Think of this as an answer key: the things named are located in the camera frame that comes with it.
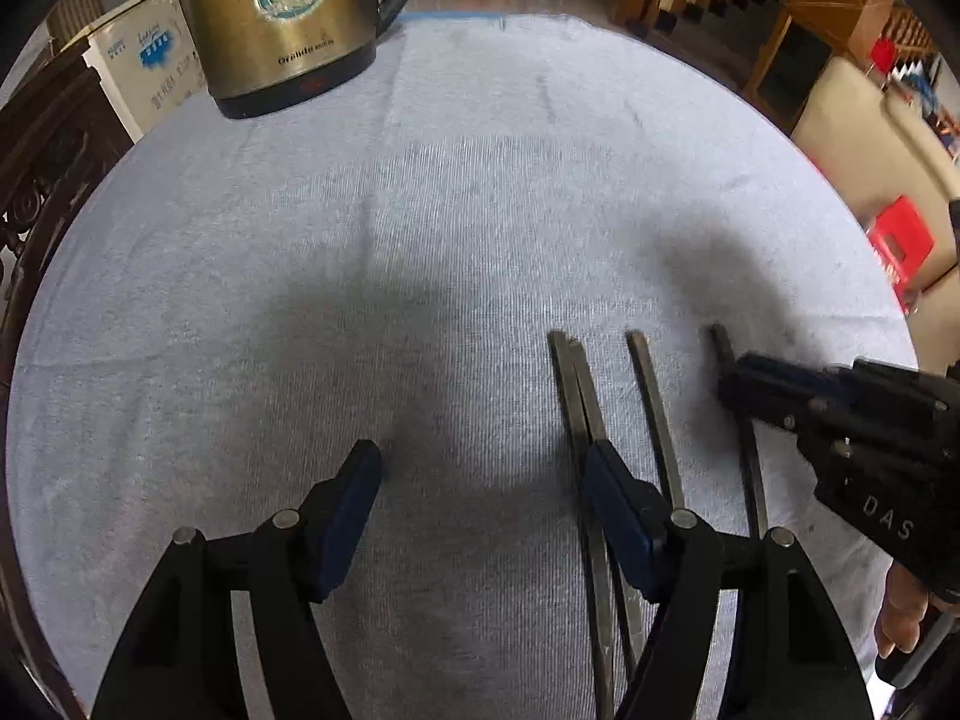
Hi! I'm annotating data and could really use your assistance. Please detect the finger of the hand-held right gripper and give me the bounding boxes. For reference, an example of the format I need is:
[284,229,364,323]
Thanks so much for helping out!
[717,377,835,437]
[739,351,947,415]

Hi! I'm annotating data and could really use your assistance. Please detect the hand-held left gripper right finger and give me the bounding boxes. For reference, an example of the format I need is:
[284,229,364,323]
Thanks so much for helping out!
[581,442,875,720]

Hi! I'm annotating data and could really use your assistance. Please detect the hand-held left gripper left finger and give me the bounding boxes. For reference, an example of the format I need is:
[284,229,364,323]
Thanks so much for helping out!
[90,439,383,720]

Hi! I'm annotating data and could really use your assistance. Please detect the person's right hand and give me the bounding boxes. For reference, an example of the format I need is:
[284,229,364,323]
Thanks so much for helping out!
[874,561,935,657]

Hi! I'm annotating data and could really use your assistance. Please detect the red box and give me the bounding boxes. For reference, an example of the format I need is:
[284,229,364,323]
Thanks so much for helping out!
[866,195,936,295]

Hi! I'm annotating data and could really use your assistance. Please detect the beige chair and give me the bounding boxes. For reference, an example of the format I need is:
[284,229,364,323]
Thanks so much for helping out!
[791,56,960,316]

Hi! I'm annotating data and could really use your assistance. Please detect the grey tablecloth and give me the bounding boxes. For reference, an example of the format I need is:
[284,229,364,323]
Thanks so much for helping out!
[7,13,920,720]

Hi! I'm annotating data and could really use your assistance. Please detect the carved wooden sideboard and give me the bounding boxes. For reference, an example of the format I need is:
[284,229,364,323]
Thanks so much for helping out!
[0,45,137,720]

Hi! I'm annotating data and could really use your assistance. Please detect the white chest freezer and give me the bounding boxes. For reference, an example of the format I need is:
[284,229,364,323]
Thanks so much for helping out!
[81,0,209,143]

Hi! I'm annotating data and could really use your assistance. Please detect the brass electric kettle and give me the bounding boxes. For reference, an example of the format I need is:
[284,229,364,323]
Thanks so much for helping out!
[161,0,425,121]

